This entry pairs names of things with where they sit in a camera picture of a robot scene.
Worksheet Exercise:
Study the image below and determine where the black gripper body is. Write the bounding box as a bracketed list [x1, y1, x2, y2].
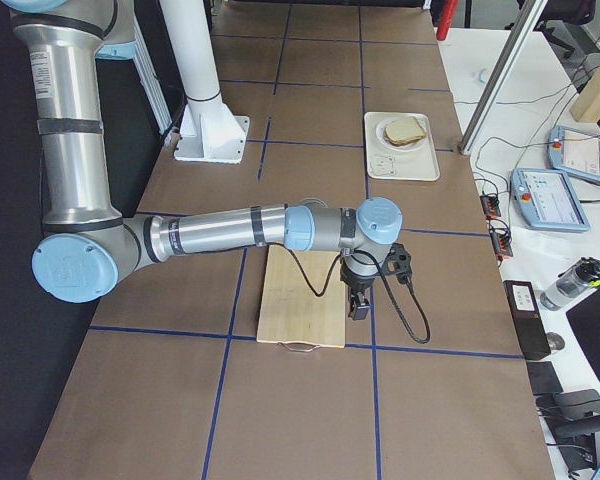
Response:
[340, 267, 374, 298]

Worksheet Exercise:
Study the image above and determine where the white round plate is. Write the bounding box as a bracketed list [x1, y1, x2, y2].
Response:
[376, 116, 428, 150]

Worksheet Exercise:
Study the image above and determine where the white bread slice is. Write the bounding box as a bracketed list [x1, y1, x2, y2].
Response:
[384, 117, 426, 138]

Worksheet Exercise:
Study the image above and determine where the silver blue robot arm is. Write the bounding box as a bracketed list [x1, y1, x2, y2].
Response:
[0, 2, 426, 327]

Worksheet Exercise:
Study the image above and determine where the bottom bread slice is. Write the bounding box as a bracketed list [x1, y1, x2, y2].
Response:
[384, 135, 423, 148]

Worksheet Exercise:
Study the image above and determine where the bamboo cutting board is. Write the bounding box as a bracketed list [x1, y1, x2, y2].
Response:
[257, 246, 346, 348]

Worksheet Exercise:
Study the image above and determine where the white rectangular tray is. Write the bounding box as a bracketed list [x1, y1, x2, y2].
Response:
[364, 112, 440, 181]

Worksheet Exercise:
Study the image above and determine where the lower orange connector board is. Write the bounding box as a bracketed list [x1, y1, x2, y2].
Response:
[489, 227, 513, 260]

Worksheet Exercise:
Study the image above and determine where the orange connector board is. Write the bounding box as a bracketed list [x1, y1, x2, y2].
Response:
[480, 194, 501, 220]
[489, 227, 513, 260]

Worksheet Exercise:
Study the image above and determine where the upper orange connector board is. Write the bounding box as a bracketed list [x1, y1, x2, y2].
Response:
[480, 194, 501, 220]

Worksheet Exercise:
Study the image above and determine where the black power box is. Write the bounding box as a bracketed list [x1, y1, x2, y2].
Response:
[503, 280, 551, 361]

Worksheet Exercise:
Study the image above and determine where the near teach pendant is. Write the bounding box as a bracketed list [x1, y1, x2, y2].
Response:
[510, 168, 590, 233]

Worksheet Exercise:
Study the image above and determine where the teach pendant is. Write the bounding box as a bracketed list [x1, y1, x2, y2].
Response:
[510, 168, 590, 233]
[547, 125, 600, 184]

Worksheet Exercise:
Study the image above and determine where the clear water bottle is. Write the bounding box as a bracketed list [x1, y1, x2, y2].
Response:
[540, 257, 600, 311]

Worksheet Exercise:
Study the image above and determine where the black desk equipment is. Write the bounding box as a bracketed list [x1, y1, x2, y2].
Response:
[527, 362, 600, 479]

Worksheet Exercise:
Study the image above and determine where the far teach pendant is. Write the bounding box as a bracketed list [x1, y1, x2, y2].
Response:
[547, 125, 600, 184]

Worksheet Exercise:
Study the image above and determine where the red fire extinguisher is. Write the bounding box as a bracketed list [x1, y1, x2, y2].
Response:
[436, 0, 459, 41]

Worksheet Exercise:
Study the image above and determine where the wooden plank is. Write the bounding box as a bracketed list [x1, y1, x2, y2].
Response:
[569, 47, 600, 124]

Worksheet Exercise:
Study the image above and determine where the black office chair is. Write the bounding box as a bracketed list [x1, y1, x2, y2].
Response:
[534, 0, 600, 59]

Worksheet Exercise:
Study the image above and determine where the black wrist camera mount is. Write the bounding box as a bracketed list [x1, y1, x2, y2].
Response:
[383, 243, 412, 284]

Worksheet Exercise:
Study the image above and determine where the black camera cable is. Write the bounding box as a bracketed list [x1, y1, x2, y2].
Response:
[283, 244, 431, 345]

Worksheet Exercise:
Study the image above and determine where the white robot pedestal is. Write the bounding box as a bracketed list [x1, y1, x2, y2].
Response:
[160, 0, 250, 164]

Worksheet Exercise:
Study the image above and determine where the aluminium frame post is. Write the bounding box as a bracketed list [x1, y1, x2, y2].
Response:
[459, 0, 548, 155]

